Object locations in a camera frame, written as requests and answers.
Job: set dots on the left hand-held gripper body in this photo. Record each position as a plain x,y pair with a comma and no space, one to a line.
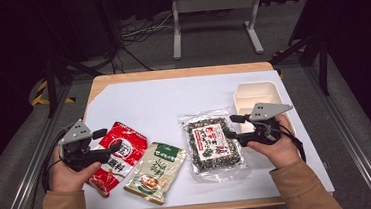
75,135

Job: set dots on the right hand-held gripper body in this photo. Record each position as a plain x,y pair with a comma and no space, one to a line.
264,111

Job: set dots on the red sauce packet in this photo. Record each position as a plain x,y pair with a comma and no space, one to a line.
128,145

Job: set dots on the white plastic container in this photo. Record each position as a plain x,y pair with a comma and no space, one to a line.
254,94

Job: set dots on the clear seaweed snack packet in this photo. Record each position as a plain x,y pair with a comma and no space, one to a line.
210,149

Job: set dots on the beige green sauce packet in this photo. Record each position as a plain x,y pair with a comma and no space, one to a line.
159,173

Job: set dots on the person's left hand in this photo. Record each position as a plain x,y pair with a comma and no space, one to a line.
69,177

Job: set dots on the person's right hand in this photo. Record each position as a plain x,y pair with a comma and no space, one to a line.
279,152

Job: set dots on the yellow black hazard tape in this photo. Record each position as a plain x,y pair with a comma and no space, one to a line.
40,96

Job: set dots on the black metal stand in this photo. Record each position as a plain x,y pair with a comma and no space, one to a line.
54,78
316,54

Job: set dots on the white paper sheet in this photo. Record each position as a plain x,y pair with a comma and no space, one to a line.
173,98

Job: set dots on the white metal stand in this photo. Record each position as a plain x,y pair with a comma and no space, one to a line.
214,2

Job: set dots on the aluminium rail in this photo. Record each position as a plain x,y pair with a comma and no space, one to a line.
350,138
28,173

